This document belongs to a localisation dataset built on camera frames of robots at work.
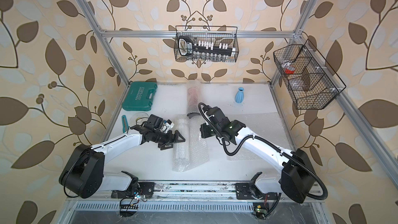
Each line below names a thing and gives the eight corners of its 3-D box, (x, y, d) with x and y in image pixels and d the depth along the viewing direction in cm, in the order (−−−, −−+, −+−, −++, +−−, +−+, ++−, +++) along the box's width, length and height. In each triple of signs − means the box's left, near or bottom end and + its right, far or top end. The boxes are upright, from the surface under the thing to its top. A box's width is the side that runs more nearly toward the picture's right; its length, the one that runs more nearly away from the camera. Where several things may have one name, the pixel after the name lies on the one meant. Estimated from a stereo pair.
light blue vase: (235, 103, 110) (238, 93, 101) (234, 98, 113) (237, 87, 105) (241, 103, 110) (244, 93, 101) (240, 98, 113) (243, 87, 105)
